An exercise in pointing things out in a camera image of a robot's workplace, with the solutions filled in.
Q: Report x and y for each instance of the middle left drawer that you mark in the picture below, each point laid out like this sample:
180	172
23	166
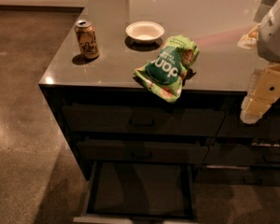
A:
141	151

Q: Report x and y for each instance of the open bottom left drawer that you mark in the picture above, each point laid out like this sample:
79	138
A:
138	193

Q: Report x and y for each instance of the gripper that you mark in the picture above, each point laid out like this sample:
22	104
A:
274	34

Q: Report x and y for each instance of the dark grey drawer cabinet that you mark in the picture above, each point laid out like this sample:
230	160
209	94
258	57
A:
153	96

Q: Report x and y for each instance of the bottom right drawer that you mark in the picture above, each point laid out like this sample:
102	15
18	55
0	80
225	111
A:
268	177

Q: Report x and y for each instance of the white paper bowl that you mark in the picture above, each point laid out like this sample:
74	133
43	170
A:
144	32

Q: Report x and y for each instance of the top right drawer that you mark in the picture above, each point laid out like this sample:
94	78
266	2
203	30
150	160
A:
268	127

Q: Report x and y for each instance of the top left drawer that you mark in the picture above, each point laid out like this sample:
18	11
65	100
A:
145	120

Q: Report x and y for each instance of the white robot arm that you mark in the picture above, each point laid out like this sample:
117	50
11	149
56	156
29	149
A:
265	36

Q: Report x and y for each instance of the green rice chip bag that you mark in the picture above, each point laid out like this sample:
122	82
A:
165	75

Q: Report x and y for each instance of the orange soda can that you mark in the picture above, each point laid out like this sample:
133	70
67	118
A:
86	39

